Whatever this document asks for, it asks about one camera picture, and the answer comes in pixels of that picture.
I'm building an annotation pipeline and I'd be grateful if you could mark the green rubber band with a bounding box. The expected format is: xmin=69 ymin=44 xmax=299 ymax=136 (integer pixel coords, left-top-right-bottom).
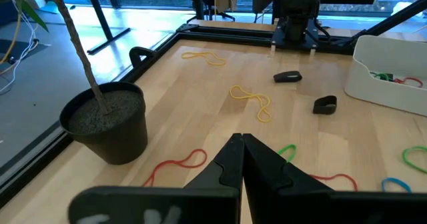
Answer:
xmin=277 ymin=144 xmax=298 ymax=163
xmin=401 ymin=145 xmax=427 ymax=174
xmin=369 ymin=71 xmax=394 ymax=83

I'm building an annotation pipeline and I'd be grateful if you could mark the potted green plant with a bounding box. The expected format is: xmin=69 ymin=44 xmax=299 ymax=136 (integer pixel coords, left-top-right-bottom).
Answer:
xmin=0 ymin=0 xmax=149 ymax=166

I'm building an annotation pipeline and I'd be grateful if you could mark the blue rubber band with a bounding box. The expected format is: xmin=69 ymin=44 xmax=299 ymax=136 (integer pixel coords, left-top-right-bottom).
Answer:
xmin=381 ymin=177 xmax=412 ymax=193

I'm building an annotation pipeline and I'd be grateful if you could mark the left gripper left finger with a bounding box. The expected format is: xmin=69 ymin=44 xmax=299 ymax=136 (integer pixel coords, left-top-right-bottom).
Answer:
xmin=68 ymin=133 xmax=244 ymax=224

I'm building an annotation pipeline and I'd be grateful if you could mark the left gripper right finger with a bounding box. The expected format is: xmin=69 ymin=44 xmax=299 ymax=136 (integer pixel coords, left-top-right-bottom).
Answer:
xmin=243 ymin=133 xmax=427 ymax=224

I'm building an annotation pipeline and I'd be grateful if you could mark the black tripod stand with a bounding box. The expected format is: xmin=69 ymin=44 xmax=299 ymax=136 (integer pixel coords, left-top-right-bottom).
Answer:
xmin=186 ymin=0 xmax=236 ymax=22

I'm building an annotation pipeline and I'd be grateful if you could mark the yellow rubber band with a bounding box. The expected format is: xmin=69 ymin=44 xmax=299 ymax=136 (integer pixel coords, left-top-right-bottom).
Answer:
xmin=181 ymin=51 xmax=227 ymax=67
xmin=229 ymin=85 xmax=272 ymax=123

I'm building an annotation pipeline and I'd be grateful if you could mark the black frame handle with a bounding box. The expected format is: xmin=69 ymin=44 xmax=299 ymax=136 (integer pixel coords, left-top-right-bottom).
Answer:
xmin=129 ymin=46 xmax=157 ymax=68

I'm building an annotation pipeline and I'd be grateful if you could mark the black floor stand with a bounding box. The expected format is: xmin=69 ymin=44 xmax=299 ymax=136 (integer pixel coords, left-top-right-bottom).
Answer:
xmin=85 ymin=0 xmax=131 ymax=55

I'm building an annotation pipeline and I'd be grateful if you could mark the black aluminium table frame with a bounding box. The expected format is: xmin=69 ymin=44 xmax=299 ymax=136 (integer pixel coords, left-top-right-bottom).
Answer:
xmin=0 ymin=23 xmax=361 ymax=208

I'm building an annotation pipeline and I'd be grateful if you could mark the red rubber band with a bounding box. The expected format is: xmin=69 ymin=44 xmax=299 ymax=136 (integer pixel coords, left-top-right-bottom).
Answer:
xmin=142 ymin=148 xmax=208 ymax=187
xmin=393 ymin=76 xmax=424 ymax=89
xmin=308 ymin=173 xmax=359 ymax=192

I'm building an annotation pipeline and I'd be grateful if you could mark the white plastic bin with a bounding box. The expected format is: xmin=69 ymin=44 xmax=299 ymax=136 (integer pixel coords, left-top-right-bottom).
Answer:
xmin=344 ymin=35 xmax=427 ymax=117

